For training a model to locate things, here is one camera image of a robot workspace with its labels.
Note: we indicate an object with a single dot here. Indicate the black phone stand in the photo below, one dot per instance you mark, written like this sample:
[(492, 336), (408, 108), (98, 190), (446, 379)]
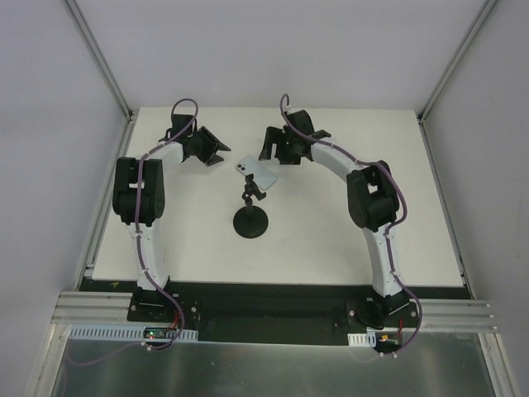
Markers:
[(251, 221)]

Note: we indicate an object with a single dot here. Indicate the aluminium table rail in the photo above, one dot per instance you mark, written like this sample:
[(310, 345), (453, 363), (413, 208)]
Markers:
[(446, 213), (107, 198)]

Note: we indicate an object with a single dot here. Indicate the shiny metal front panel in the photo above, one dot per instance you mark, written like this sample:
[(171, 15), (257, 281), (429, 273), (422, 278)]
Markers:
[(435, 364)]

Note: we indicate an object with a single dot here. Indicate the aluminium left table rail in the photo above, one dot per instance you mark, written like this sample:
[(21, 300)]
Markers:
[(107, 198)]

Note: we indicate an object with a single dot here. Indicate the aluminium right table rail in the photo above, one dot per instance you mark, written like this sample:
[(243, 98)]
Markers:
[(446, 213)]

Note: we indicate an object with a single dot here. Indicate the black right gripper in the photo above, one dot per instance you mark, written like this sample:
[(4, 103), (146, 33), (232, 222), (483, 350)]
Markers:
[(279, 144)]

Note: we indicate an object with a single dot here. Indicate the white slotted right cable duct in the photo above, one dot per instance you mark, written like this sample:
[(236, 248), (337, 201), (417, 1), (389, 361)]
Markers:
[(365, 339)]

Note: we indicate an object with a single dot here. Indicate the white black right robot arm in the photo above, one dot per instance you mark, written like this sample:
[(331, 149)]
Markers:
[(373, 201)]

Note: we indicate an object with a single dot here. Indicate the aluminium right frame post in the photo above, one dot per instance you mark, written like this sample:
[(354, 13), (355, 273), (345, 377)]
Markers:
[(478, 23)]

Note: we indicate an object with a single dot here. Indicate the aluminium frame post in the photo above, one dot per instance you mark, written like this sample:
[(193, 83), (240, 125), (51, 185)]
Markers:
[(81, 24), (478, 23)]

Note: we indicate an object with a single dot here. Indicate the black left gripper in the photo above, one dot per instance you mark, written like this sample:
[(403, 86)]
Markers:
[(206, 145)]

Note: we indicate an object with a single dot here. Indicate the white slotted cable duct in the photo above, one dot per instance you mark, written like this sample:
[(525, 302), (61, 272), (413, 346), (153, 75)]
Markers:
[(124, 333), (365, 339)]

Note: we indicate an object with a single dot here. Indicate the aluminium left frame post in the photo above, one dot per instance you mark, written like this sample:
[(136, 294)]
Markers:
[(81, 24)]

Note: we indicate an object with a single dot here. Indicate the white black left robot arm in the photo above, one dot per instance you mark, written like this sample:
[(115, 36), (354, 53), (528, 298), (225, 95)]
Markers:
[(138, 199)]

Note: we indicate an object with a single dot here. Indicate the white slotted left cable duct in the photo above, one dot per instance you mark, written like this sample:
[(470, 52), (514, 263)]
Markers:
[(124, 333)]

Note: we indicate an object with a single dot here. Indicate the light blue smartphone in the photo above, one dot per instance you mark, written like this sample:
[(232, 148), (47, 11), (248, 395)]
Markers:
[(262, 176)]

